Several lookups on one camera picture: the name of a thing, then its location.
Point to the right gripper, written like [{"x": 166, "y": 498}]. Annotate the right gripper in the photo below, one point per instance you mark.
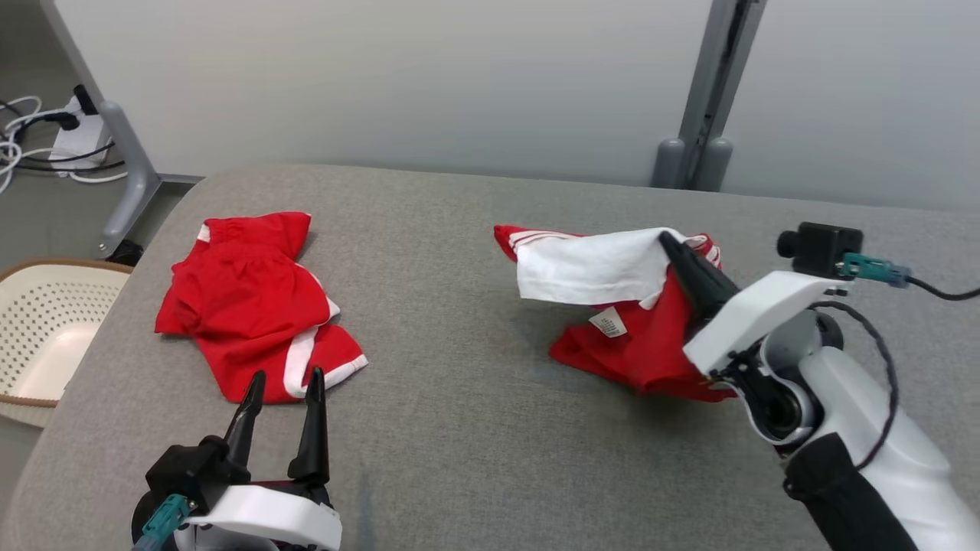
[{"x": 781, "y": 413}]

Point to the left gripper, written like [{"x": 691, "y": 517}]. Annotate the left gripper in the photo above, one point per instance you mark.
[{"x": 230, "y": 545}]

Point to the red and white shirt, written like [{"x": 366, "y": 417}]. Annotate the red and white shirt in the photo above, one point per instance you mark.
[{"x": 597, "y": 268}]

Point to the red shorts white trim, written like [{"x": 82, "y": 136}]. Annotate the red shorts white trim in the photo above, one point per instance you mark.
[{"x": 245, "y": 306}]

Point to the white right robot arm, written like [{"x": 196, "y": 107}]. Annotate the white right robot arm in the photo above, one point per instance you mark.
[{"x": 880, "y": 413}]

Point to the black caster wheel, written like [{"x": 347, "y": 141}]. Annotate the black caster wheel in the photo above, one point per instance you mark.
[{"x": 125, "y": 252}]

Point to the cream perforated laundry basket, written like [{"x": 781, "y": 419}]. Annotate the cream perforated laundry basket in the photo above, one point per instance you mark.
[{"x": 46, "y": 321}]

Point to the white power strip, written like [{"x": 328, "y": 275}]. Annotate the white power strip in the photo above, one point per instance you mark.
[{"x": 76, "y": 141}]

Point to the black plug adapter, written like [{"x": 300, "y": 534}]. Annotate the black plug adapter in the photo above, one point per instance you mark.
[{"x": 86, "y": 99}]

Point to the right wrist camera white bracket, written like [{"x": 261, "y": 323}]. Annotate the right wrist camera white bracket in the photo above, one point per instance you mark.
[{"x": 758, "y": 314}]

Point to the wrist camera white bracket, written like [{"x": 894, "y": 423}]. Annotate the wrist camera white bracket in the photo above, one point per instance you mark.
[
  {"x": 260, "y": 513},
  {"x": 758, "y": 314}
]

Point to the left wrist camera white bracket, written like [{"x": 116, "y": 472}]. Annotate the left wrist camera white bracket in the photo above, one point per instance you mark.
[{"x": 260, "y": 513}]

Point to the grey cylindrical post cap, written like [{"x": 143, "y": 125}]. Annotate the grey cylindrical post cap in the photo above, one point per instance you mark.
[
  {"x": 668, "y": 164},
  {"x": 714, "y": 164}
]

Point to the grey partition post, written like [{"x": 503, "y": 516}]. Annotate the grey partition post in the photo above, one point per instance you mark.
[{"x": 712, "y": 76}]

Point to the grey metal frame leg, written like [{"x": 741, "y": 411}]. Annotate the grey metal frame leg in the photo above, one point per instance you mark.
[{"x": 134, "y": 176}]

